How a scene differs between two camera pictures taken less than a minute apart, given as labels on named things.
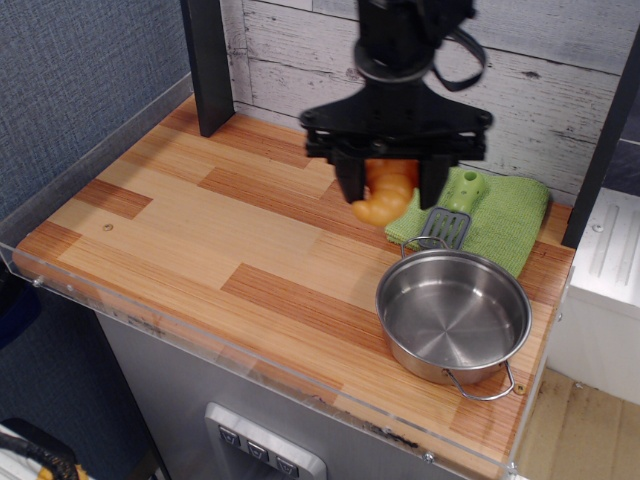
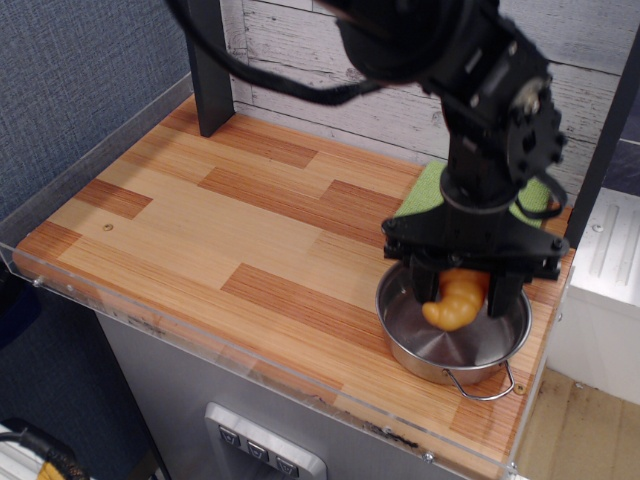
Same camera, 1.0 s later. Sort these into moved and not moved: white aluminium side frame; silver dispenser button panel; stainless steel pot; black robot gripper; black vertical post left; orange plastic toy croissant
Moved: orange plastic toy croissant; black robot gripper
Not moved: white aluminium side frame; black vertical post left; silver dispenser button panel; stainless steel pot
